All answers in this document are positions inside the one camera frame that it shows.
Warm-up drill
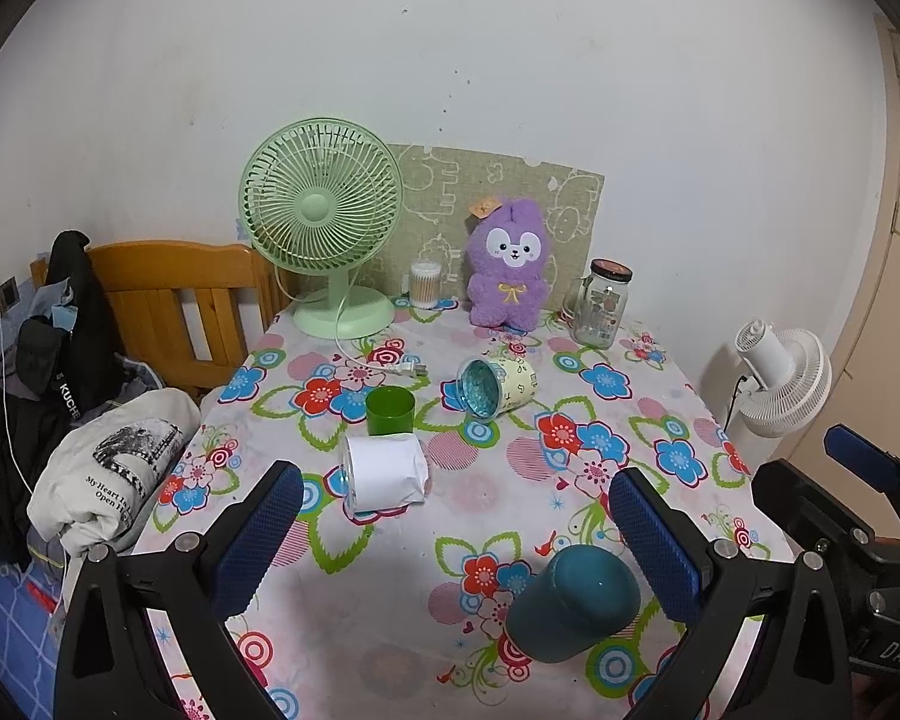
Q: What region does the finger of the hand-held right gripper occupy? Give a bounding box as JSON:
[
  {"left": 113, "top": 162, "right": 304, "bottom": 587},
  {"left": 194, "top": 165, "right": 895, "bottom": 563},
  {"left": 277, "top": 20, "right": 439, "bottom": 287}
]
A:
[
  {"left": 751, "top": 459, "right": 882, "bottom": 565},
  {"left": 825, "top": 424, "right": 900, "bottom": 500}
]

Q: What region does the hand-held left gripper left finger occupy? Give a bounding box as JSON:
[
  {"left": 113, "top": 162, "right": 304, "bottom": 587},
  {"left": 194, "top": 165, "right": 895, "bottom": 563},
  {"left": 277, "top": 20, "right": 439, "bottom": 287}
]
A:
[{"left": 54, "top": 460, "right": 305, "bottom": 720}]

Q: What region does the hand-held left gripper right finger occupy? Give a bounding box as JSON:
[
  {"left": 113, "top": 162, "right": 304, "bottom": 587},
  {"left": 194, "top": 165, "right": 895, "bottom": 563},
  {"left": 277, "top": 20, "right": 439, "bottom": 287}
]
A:
[{"left": 607, "top": 467, "right": 854, "bottom": 720}]

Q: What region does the teal cup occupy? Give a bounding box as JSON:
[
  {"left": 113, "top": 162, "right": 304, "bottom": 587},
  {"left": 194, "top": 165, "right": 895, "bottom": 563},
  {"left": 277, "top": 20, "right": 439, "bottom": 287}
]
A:
[{"left": 505, "top": 544, "right": 642, "bottom": 665}]

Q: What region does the green cup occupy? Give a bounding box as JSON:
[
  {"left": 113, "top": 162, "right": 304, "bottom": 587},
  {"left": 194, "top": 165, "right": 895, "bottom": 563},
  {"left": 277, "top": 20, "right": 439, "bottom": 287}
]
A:
[{"left": 365, "top": 386, "right": 416, "bottom": 437}]

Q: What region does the cream patterned cup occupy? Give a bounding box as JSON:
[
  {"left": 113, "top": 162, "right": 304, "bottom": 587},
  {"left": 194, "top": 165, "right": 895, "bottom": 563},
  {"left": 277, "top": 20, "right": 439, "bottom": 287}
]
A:
[{"left": 457, "top": 356, "right": 537, "bottom": 419}]

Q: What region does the white standing fan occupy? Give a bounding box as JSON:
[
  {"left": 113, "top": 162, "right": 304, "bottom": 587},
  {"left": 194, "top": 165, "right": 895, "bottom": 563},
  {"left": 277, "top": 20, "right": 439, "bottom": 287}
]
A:
[{"left": 724, "top": 319, "right": 833, "bottom": 440}]

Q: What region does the white toilet paper roll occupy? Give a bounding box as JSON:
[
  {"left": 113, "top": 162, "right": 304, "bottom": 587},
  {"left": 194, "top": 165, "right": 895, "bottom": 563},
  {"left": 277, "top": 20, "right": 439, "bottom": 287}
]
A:
[{"left": 339, "top": 433, "right": 431, "bottom": 518}]

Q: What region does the white printed shirt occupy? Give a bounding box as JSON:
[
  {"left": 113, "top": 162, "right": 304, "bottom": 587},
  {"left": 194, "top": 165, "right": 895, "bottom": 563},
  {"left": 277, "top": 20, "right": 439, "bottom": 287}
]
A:
[{"left": 27, "top": 388, "right": 202, "bottom": 563}]

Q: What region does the floral tablecloth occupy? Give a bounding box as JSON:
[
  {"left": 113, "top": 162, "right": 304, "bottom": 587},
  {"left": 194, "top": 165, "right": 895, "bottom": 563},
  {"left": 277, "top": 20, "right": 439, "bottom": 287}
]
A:
[{"left": 131, "top": 292, "right": 796, "bottom": 720}]

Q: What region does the glass jar with lid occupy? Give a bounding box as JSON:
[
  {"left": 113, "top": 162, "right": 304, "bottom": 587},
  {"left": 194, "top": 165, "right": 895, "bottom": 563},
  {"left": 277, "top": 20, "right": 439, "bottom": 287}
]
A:
[{"left": 570, "top": 259, "right": 634, "bottom": 350}]

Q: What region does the blue checked bedsheet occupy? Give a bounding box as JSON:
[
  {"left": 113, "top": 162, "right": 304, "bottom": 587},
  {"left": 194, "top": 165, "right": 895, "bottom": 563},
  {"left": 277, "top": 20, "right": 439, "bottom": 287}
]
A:
[{"left": 0, "top": 555, "right": 72, "bottom": 720}]

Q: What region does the black clothing pile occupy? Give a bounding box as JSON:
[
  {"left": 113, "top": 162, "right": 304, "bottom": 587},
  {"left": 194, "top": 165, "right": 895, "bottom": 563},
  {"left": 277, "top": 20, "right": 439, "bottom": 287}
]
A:
[{"left": 0, "top": 382, "right": 68, "bottom": 563}]

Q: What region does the black jacket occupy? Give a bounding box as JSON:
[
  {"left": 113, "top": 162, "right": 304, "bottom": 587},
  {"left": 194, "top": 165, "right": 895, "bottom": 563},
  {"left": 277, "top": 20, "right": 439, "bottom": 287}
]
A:
[{"left": 16, "top": 231, "right": 125, "bottom": 425}]

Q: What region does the wooden headboard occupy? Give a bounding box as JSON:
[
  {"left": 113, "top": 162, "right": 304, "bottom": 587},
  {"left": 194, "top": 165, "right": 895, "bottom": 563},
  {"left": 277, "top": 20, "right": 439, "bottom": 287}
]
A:
[{"left": 30, "top": 240, "right": 301, "bottom": 398}]

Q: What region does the cotton swab container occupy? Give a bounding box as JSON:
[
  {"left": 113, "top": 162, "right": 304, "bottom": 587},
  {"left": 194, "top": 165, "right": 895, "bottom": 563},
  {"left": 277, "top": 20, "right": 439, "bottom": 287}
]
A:
[{"left": 410, "top": 261, "right": 443, "bottom": 308}]

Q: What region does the purple plush toy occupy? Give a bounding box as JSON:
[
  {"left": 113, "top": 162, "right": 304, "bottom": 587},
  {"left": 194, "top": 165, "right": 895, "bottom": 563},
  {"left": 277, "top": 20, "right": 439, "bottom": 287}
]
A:
[{"left": 465, "top": 196, "right": 550, "bottom": 332}]

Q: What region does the green desk fan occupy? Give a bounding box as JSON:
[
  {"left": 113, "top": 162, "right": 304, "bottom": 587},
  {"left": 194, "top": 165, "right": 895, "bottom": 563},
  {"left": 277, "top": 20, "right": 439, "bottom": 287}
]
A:
[{"left": 238, "top": 118, "right": 404, "bottom": 340}]

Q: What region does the beige printed mat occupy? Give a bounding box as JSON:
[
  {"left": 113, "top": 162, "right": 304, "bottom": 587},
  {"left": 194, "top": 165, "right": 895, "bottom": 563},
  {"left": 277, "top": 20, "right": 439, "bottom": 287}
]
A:
[{"left": 379, "top": 142, "right": 606, "bottom": 316}]

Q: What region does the white fan power cable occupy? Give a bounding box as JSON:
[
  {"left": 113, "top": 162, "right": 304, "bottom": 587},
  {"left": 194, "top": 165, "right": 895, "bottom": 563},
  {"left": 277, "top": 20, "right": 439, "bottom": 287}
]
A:
[{"left": 334, "top": 270, "right": 430, "bottom": 379}]

